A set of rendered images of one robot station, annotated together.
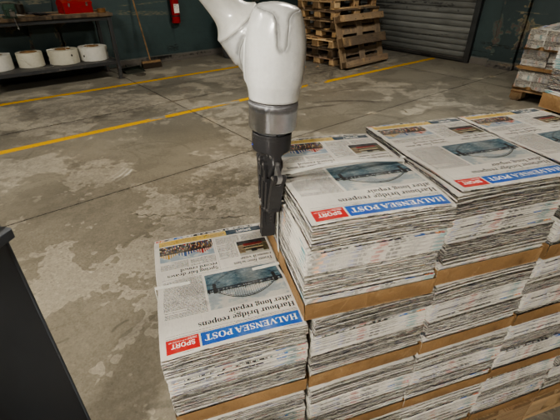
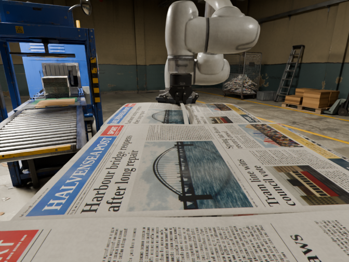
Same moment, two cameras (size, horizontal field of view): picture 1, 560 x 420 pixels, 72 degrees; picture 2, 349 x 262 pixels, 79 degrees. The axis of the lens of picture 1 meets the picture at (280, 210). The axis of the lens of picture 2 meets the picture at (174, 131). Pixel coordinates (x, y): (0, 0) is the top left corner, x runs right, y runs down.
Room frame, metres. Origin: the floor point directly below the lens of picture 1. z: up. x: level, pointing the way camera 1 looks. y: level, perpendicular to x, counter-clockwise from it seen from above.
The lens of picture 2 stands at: (0.87, -0.70, 1.18)
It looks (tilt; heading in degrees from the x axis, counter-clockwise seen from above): 17 degrees down; 105
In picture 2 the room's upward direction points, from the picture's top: straight up
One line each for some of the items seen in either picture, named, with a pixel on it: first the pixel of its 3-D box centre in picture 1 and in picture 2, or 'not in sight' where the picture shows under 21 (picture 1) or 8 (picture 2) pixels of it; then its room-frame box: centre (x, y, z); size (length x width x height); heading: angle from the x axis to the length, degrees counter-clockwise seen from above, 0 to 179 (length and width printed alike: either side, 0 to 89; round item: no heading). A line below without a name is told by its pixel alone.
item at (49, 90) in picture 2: not in sight; (57, 86); (-1.44, 1.71, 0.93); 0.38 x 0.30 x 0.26; 129
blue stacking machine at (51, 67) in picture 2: not in sight; (66, 74); (-2.76, 3.40, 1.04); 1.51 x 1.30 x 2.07; 129
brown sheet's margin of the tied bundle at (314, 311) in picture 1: (355, 273); not in sight; (0.63, -0.16, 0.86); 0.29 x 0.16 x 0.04; 106
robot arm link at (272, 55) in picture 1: (273, 52); (185, 29); (0.71, 0.01, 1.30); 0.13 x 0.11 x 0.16; 13
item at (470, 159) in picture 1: (457, 147); (206, 150); (0.84, -0.42, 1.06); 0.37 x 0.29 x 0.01; 17
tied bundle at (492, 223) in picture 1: (444, 191); not in sight; (0.84, -0.41, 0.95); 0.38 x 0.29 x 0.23; 17
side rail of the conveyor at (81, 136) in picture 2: not in sight; (81, 126); (-0.25, 0.63, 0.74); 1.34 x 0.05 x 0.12; 129
